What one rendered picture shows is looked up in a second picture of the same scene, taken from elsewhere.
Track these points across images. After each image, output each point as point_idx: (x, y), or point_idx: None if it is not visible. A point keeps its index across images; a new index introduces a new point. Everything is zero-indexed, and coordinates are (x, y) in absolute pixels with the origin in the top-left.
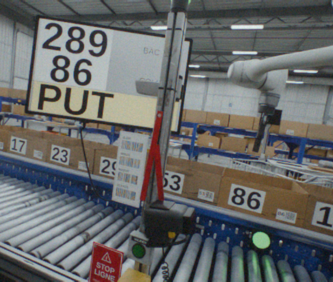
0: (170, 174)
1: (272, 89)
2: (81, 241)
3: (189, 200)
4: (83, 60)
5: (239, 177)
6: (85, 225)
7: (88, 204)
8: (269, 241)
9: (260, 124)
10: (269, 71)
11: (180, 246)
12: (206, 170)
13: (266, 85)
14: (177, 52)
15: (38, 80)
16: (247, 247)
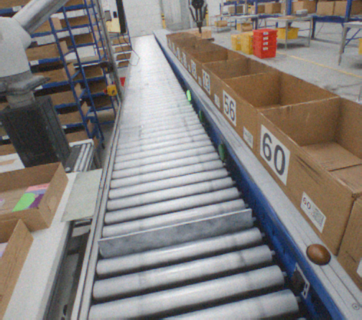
0: (184, 55)
1: None
2: (143, 85)
3: (184, 72)
4: (106, 8)
5: (231, 57)
6: (153, 82)
7: (170, 74)
8: (189, 96)
9: (195, 9)
10: None
11: (164, 93)
12: None
13: None
14: (95, 5)
15: None
16: (194, 102)
